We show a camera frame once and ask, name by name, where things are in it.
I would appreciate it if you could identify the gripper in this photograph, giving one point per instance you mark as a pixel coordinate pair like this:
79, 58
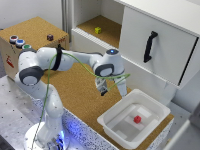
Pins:
102, 85

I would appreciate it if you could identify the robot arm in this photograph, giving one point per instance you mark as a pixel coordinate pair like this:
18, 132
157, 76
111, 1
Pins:
50, 103

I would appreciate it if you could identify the pink block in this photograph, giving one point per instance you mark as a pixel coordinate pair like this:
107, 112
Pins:
137, 119

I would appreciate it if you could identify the yellow block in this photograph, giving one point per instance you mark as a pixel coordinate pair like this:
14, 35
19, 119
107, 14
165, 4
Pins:
98, 30

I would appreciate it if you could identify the purple block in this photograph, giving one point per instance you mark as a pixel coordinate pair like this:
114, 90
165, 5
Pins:
50, 37

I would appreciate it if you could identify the white plastic box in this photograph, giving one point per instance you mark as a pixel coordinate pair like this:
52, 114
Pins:
110, 123

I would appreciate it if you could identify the white sliding door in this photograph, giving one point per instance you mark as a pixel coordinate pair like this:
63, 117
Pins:
133, 36

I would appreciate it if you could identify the white cabinet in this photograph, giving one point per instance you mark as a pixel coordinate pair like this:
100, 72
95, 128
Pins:
90, 10

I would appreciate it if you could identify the green button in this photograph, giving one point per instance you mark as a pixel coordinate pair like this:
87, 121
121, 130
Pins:
27, 47

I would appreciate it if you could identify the wooden drawer box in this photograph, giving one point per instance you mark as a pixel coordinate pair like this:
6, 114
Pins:
35, 30

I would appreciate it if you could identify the blue button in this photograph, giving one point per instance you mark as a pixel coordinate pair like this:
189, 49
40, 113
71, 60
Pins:
20, 42

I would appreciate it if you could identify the red button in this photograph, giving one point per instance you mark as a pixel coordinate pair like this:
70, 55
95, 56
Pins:
13, 39

